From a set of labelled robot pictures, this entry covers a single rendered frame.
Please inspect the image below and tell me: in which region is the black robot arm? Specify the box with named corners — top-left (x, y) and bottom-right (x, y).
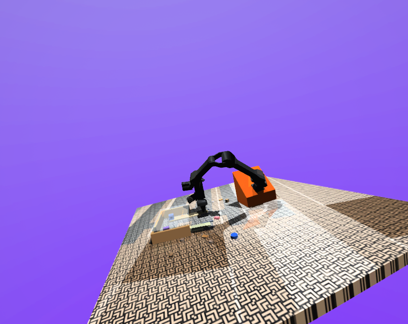
top-left (182, 151), bottom-right (268, 204)

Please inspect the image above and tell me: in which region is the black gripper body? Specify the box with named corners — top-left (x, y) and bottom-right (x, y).
top-left (195, 189), bottom-right (208, 207)

